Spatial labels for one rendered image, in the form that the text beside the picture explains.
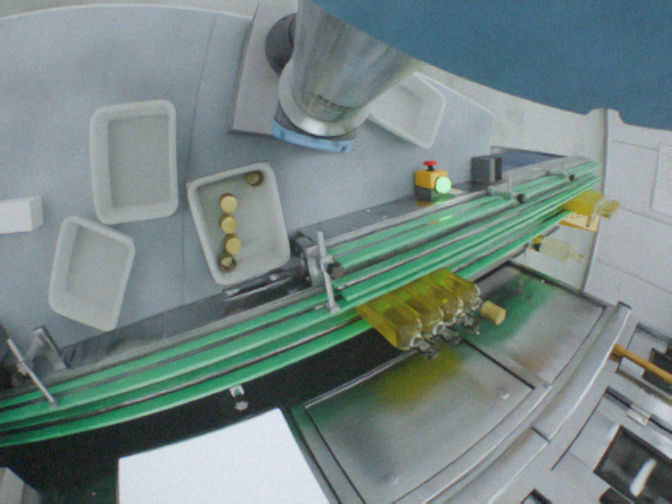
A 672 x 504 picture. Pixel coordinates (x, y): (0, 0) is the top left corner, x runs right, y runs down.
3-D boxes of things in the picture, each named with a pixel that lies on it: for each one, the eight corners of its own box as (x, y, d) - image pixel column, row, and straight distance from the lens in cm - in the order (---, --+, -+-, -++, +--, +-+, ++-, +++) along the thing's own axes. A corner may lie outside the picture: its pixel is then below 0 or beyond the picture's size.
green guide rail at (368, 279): (329, 285, 66) (347, 301, 60) (329, 281, 65) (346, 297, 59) (590, 175, 205) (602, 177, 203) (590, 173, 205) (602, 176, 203)
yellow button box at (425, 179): (414, 194, 90) (431, 198, 85) (412, 169, 89) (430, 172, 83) (430, 189, 95) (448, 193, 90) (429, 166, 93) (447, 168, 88)
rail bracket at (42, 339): (65, 358, 87) (42, 425, 72) (32, 301, 82) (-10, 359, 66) (79, 354, 84) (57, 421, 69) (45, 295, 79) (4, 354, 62)
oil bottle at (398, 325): (350, 307, 72) (405, 357, 58) (347, 287, 69) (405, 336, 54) (369, 298, 74) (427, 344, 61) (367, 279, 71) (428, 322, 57)
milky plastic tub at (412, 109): (410, 150, 89) (430, 152, 83) (347, 116, 78) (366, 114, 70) (427, 99, 95) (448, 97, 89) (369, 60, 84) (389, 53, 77)
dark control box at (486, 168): (471, 179, 110) (490, 182, 105) (470, 156, 108) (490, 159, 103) (484, 175, 116) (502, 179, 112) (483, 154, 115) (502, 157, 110)
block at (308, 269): (298, 277, 70) (310, 289, 64) (290, 240, 66) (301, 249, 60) (312, 272, 71) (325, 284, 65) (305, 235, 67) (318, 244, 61)
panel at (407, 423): (121, 461, 81) (135, 602, 69) (113, 454, 79) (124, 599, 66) (447, 325, 84) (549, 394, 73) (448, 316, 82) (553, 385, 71)
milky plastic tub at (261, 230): (213, 273, 71) (217, 289, 63) (185, 179, 66) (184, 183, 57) (281, 250, 73) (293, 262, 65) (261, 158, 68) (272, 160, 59)
